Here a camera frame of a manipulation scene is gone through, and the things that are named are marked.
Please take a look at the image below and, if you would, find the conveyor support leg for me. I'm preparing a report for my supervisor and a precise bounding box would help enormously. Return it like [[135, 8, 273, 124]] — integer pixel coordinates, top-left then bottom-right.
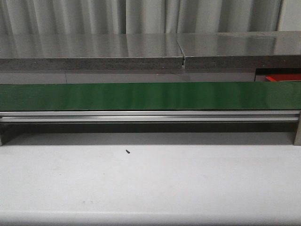
[[0, 124, 8, 146], [293, 121, 301, 145]]

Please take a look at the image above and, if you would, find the left conveyor support leg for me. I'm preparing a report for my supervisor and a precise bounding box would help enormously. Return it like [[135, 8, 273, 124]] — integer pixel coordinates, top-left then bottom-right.
[[0, 124, 8, 146]]

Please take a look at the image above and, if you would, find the green conveyor belt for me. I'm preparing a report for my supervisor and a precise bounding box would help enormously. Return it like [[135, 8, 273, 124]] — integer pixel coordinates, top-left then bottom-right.
[[0, 81, 301, 111]]

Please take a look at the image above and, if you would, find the aluminium conveyor frame rail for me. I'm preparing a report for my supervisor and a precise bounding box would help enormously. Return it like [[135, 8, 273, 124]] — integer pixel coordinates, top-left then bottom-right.
[[0, 110, 301, 124]]

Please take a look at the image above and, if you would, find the right conveyor support leg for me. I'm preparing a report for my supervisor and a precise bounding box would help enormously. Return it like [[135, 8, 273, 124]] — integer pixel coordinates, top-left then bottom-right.
[[293, 121, 301, 145]]

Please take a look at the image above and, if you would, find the red plastic bin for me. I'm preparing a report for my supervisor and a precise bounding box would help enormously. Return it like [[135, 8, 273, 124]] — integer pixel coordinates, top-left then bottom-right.
[[265, 73, 301, 81]]

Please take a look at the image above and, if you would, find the grey stone slab left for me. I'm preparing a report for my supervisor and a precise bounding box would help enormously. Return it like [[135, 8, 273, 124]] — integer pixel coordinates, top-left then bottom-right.
[[0, 34, 183, 71]]

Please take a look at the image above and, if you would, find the grey stone slab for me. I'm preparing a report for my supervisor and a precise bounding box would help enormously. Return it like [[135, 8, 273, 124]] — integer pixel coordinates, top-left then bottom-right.
[[177, 31, 301, 69], [0, 34, 183, 71]]

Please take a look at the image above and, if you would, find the grey stone slab right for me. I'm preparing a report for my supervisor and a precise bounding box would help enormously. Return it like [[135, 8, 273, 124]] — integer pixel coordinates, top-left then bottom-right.
[[177, 31, 301, 69]]

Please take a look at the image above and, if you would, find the grey curtain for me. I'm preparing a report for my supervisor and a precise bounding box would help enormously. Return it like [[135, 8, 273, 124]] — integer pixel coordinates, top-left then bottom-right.
[[0, 0, 282, 34]]

